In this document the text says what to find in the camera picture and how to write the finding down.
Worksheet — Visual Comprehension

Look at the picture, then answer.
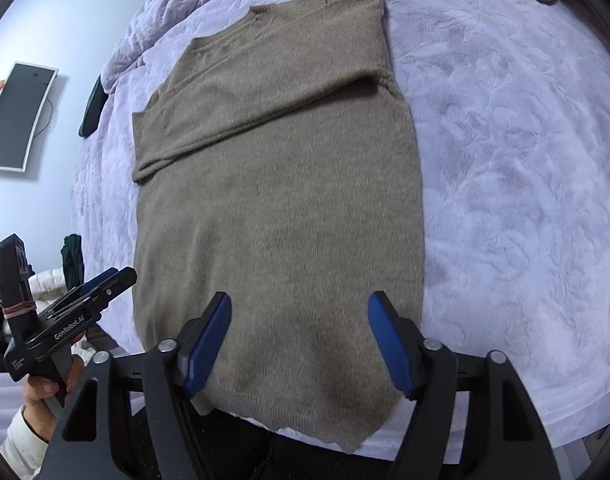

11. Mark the person's left hand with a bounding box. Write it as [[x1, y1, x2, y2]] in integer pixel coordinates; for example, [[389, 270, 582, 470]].
[[22, 354, 86, 439]]

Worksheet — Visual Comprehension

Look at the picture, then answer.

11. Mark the olive brown knit sweater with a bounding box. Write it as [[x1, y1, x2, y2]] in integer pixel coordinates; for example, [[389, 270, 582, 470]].
[[131, 0, 426, 453]]

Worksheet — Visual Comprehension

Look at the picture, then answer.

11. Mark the person's left forearm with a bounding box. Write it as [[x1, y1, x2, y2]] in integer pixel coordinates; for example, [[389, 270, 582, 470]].
[[0, 405, 53, 478]]

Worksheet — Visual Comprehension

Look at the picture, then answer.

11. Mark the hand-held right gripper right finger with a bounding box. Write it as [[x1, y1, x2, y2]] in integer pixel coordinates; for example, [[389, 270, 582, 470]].
[[366, 290, 568, 480]]

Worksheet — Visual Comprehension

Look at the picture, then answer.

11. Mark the black flat cushion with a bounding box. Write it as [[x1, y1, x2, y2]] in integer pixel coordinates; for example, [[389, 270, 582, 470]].
[[79, 75, 110, 138]]

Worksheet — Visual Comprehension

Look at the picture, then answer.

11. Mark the monitor cable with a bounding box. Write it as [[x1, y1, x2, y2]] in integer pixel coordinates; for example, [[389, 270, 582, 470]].
[[32, 96, 54, 137]]

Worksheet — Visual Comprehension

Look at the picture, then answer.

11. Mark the wall-mounted monitor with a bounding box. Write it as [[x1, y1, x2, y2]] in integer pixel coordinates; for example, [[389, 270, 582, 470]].
[[0, 61, 59, 173]]

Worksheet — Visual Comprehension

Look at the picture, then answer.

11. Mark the dark green clothing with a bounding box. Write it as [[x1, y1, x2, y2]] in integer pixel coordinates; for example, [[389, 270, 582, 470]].
[[60, 234, 86, 286]]

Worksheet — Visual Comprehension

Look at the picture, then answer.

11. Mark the white crumpled cloth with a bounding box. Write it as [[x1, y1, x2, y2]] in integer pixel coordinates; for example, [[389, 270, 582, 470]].
[[31, 269, 70, 307]]

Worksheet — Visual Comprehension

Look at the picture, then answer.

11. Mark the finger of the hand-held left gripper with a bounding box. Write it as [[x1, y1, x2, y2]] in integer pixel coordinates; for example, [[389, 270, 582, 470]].
[[47, 269, 122, 311], [67, 266, 138, 313]]

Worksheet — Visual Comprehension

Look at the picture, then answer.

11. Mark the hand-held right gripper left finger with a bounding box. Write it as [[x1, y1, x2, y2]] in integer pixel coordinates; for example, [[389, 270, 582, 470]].
[[32, 291, 233, 480]]

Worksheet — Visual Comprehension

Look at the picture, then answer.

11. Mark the lavender embossed blanket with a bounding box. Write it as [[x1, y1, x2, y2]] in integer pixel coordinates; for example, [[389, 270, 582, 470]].
[[70, 0, 610, 466]]

